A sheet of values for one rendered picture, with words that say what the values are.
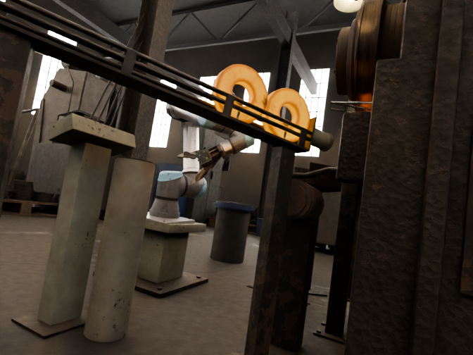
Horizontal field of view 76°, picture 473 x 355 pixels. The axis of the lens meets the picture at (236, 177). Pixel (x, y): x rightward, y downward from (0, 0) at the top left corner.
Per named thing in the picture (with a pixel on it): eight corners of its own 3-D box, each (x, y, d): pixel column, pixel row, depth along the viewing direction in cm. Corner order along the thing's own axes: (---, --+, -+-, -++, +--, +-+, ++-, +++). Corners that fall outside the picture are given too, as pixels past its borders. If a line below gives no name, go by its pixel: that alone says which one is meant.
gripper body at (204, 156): (193, 151, 134) (217, 139, 135) (196, 157, 143) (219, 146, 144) (200, 165, 132) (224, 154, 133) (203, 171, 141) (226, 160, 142)
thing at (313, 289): (310, 283, 193) (324, 171, 199) (329, 297, 167) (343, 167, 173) (279, 279, 191) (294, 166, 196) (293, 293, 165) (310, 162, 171)
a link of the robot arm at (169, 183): (150, 194, 155) (155, 167, 156) (173, 196, 165) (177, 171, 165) (162, 197, 147) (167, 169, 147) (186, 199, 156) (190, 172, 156)
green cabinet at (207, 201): (166, 220, 482) (181, 128, 495) (191, 221, 544) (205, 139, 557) (191, 225, 460) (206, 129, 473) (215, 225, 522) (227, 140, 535)
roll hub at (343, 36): (352, 103, 144) (359, 47, 147) (345, 78, 119) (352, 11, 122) (340, 104, 147) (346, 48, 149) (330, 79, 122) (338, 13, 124)
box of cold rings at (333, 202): (357, 253, 413) (364, 196, 420) (356, 260, 337) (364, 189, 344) (283, 239, 454) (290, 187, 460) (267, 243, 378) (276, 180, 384)
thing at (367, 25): (374, 129, 147) (384, 36, 151) (369, 91, 106) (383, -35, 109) (360, 129, 150) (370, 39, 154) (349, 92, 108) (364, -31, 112)
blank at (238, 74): (273, 78, 85) (267, 82, 88) (225, 53, 78) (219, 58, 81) (260, 131, 83) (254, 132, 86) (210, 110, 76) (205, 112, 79)
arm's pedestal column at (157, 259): (92, 275, 143) (102, 220, 145) (149, 265, 179) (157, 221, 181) (160, 299, 126) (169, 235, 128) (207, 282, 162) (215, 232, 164)
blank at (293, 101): (314, 100, 92) (307, 102, 95) (274, 78, 85) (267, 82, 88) (304, 148, 90) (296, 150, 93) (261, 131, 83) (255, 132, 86)
